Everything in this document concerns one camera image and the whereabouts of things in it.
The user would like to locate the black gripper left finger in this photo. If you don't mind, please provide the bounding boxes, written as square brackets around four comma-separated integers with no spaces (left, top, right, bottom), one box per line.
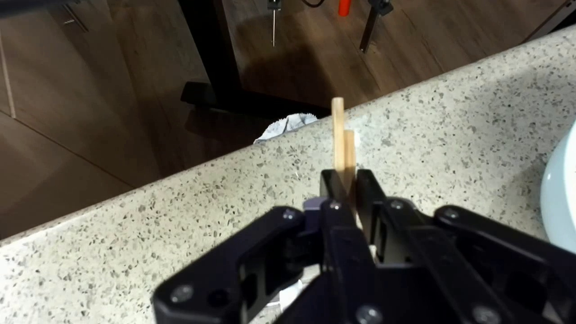
[151,168,376,324]

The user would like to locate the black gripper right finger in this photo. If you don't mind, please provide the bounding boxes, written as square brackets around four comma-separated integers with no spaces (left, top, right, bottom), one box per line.
[356,168,576,324]

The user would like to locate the long wooden chopstick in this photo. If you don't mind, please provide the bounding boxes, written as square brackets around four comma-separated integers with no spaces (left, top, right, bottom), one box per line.
[341,128,361,226]
[329,96,347,177]

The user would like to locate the small light blue plate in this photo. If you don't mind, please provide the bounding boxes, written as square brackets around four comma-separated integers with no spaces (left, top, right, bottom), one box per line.
[538,121,576,256]

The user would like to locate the crumpled grey blue cloth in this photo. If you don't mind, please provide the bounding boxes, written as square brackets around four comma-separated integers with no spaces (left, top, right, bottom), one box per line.
[251,112,318,146]

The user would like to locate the black stand base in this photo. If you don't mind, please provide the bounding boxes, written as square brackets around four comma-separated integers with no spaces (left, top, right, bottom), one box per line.
[178,0,332,121]

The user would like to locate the metal tripod leg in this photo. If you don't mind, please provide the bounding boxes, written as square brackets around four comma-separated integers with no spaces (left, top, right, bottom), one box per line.
[264,0,284,49]

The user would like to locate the black tripod leg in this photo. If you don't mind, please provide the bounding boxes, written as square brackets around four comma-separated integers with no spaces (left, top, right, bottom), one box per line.
[358,0,395,55]

